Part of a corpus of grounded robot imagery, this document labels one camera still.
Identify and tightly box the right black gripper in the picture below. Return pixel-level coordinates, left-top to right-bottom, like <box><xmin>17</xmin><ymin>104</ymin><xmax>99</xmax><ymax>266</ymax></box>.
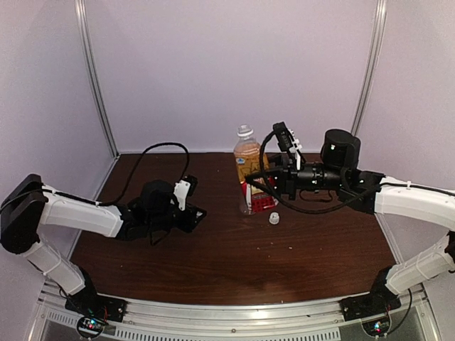
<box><xmin>246</xmin><ymin>152</ymin><xmax>346</xmax><ymax>200</ymax></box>

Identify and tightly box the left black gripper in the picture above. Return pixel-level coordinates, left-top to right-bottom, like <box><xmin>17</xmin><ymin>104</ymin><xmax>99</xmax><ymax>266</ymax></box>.
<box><xmin>147</xmin><ymin>202</ymin><xmax>206</xmax><ymax>232</ymax></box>

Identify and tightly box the amber tea bottle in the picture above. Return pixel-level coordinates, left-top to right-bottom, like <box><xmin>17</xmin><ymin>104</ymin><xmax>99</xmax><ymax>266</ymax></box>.
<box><xmin>233</xmin><ymin>124</ymin><xmax>278</xmax><ymax>213</ymax></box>

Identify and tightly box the white flip bottle cap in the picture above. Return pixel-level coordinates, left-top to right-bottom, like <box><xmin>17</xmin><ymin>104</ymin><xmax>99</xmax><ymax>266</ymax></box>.
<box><xmin>269</xmin><ymin>212</ymin><xmax>280</xmax><ymax>225</ymax></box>

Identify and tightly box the clear plastic bottle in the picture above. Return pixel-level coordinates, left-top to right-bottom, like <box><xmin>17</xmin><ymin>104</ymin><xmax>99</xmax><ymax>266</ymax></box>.
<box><xmin>240</xmin><ymin>202</ymin><xmax>255</xmax><ymax>215</ymax></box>

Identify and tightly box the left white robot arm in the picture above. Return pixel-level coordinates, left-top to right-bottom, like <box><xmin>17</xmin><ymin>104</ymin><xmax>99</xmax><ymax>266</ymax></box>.
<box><xmin>1</xmin><ymin>174</ymin><xmax>207</xmax><ymax>315</ymax></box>

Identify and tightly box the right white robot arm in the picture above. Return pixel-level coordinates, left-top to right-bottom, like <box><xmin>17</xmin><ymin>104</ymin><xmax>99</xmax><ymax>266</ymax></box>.
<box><xmin>245</xmin><ymin>122</ymin><xmax>454</xmax><ymax>314</ymax></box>

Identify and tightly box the right black braided cable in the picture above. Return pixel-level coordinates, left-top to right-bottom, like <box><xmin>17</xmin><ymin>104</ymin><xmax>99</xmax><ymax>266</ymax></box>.
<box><xmin>258</xmin><ymin>131</ymin><xmax>378</xmax><ymax>215</ymax></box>

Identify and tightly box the black braided cable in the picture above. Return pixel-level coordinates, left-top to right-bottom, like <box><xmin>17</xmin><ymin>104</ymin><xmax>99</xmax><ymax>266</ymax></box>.
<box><xmin>258</xmin><ymin>131</ymin><xmax>378</xmax><ymax>215</ymax></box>
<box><xmin>95</xmin><ymin>141</ymin><xmax>191</xmax><ymax>207</ymax></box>

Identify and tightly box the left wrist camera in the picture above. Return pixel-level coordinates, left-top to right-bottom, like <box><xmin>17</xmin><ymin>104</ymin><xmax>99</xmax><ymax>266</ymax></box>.
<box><xmin>173</xmin><ymin>175</ymin><xmax>198</xmax><ymax>211</ymax></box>

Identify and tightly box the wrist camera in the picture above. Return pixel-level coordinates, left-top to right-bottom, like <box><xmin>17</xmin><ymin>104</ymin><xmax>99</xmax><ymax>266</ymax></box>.
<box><xmin>272</xmin><ymin>121</ymin><xmax>306</xmax><ymax>171</ymax></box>
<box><xmin>173</xmin><ymin>175</ymin><xmax>198</xmax><ymax>211</ymax></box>

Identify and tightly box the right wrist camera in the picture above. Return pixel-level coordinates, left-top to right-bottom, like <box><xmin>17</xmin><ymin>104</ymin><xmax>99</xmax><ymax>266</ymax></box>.
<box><xmin>272</xmin><ymin>121</ymin><xmax>306</xmax><ymax>171</ymax></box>

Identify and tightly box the left black braided cable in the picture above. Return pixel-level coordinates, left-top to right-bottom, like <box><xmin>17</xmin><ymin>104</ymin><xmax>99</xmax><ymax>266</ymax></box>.
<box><xmin>95</xmin><ymin>141</ymin><xmax>191</xmax><ymax>207</ymax></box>

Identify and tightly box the front aluminium rail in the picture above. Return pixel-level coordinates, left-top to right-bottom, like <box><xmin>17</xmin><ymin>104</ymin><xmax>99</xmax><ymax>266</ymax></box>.
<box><xmin>25</xmin><ymin>281</ymin><xmax>442</xmax><ymax>340</ymax></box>

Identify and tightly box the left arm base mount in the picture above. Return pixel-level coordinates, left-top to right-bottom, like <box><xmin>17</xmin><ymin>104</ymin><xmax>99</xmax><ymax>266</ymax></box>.
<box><xmin>59</xmin><ymin>289</ymin><xmax>127</xmax><ymax>340</ymax></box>

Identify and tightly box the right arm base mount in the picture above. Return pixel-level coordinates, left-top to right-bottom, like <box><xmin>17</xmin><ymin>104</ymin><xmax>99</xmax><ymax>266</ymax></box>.
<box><xmin>340</xmin><ymin>292</ymin><xmax>401</xmax><ymax>338</ymax></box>

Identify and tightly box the right aluminium frame post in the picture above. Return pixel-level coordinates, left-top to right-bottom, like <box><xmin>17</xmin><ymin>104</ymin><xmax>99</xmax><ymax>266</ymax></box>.
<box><xmin>350</xmin><ymin>0</ymin><xmax>387</xmax><ymax>136</ymax></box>

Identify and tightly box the aluminium frame post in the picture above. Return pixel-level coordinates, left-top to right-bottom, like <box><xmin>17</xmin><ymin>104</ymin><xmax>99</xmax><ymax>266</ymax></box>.
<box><xmin>74</xmin><ymin>0</ymin><xmax>119</xmax><ymax>158</ymax></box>
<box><xmin>350</xmin><ymin>0</ymin><xmax>387</xmax><ymax>136</ymax></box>

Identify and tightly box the left aluminium frame post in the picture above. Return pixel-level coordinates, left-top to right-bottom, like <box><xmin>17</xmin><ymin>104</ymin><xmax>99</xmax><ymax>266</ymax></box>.
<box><xmin>74</xmin><ymin>0</ymin><xmax>119</xmax><ymax>158</ymax></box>

